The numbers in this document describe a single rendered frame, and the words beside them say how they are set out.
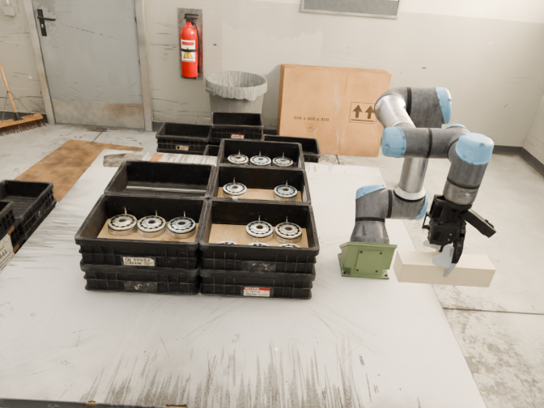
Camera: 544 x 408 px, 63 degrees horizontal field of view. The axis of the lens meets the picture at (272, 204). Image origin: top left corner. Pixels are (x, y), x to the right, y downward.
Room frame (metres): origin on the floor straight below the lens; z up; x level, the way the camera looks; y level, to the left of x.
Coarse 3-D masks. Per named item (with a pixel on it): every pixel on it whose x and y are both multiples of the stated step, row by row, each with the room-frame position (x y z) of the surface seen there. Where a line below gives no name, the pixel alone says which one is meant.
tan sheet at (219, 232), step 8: (216, 224) 1.42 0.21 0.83; (224, 224) 1.43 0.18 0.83; (216, 232) 1.37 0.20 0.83; (224, 232) 1.37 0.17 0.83; (232, 232) 1.38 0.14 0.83; (240, 232) 1.38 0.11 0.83; (304, 232) 1.41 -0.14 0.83; (216, 240) 1.32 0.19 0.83; (224, 240) 1.32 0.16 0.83; (232, 240) 1.32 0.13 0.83; (240, 240) 1.33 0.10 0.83; (248, 240) 1.33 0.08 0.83; (272, 240) 1.34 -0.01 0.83; (304, 240) 1.36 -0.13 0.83
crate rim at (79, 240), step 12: (96, 204) 1.34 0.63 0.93; (204, 204) 1.40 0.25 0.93; (204, 216) 1.32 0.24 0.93; (84, 228) 1.19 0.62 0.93; (84, 240) 1.13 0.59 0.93; (96, 240) 1.13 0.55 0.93; (108, 240) 1.13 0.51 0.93; (120, 240) 1.14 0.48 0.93; (132, 240) 1.14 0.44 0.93; (144, 240) 1.15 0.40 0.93; (156, 240) 1.15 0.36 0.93
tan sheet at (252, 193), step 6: (222, 192) 1.68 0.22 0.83; (252, 192) 1.70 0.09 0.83; (258, 192) 1.70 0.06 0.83; (264, 192) 1.71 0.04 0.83; (270, 192) 1.71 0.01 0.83; (252, 198) 1.64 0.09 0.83; (258, 198) 1.65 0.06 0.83; (264, 198) 1.65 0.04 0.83; (270, 198) 1.66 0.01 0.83; (300, 198) 1.68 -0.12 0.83
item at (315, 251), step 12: (264, 204) 1.44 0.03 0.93; (276, 204) 1.45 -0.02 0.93; (288, 204) 1.45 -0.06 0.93; (300, 204) 1.46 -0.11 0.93; (312, 216) 1.38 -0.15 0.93; (204, 228) 1.26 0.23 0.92; (312, 228) 1.30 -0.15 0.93; (228, 252) 1.15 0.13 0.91; (240, 252) 1.16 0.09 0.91; (252, 252) 1.16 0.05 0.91; (264, 252) 1.16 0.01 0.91; (276, 252) 1.16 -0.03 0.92; (288, 252) 1.16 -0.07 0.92; (300, 252) 1.17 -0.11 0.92; (312, 252) 1.17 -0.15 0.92
